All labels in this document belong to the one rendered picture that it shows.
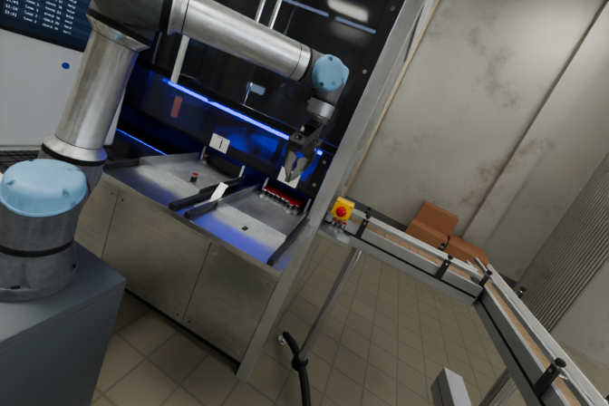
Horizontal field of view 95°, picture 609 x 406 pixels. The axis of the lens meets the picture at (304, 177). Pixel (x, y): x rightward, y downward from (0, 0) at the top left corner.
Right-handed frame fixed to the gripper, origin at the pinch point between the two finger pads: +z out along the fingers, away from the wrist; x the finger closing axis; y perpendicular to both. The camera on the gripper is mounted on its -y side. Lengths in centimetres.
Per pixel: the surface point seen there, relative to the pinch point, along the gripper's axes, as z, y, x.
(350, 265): 36, 42, -32
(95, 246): 88, 28, 89
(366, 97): -32.5, 27.6, -8.4
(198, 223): 21.6, -11.2, 17.3
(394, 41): -53, 28, -9
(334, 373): 110, 62, -54
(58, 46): -7, -6, 89
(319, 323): 71, 42, -32
